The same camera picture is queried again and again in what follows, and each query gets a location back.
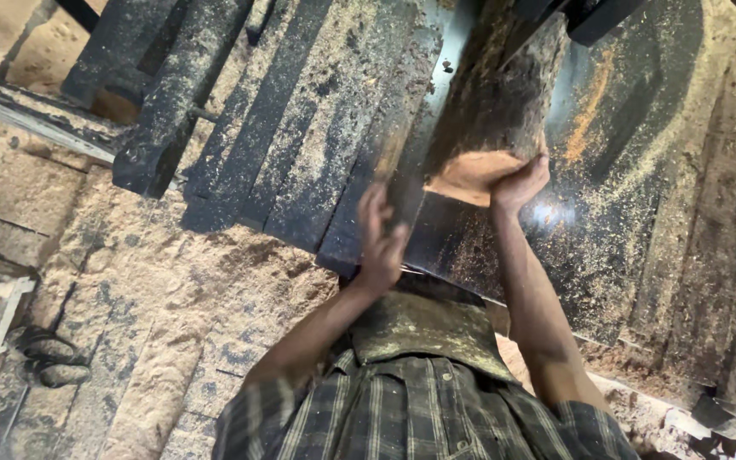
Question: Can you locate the dusty dark waist pad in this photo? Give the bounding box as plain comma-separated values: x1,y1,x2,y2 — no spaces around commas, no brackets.
348,289,517,385

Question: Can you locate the heap of wood scraps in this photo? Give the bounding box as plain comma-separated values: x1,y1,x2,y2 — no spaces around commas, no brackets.
652,391,736,460

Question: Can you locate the person's left hand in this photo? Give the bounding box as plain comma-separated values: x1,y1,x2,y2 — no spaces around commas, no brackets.
350,182,412,299

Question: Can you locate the grey metal rail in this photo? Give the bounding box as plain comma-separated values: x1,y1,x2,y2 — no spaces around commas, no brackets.
0,72,127,168

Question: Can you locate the black metal clamp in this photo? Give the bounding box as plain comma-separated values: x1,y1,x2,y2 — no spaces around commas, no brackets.
514,0,649,47

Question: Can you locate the black metal machine frame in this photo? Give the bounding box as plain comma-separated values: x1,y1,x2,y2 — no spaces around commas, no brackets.
60,0,255,200

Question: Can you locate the person's right hand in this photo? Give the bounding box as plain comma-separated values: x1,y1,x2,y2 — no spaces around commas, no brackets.
488,152,552,216

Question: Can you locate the sawdust-covered black slatted carriage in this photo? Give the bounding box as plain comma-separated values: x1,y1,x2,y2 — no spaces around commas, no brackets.
179,0,447,277

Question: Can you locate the dark plaid shirt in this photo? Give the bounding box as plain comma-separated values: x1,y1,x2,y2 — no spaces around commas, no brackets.
211,348,641,460

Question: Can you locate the rough brown wooden log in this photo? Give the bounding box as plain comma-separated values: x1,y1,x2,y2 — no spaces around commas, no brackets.
422,0,575,209

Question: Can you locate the shiny black metal saw table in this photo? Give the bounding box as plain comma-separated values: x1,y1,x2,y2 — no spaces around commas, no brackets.
400,0,709,349

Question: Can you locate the dusty dark sandal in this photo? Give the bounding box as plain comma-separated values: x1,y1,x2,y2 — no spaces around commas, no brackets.
6,325,80,364
34,360,93,391

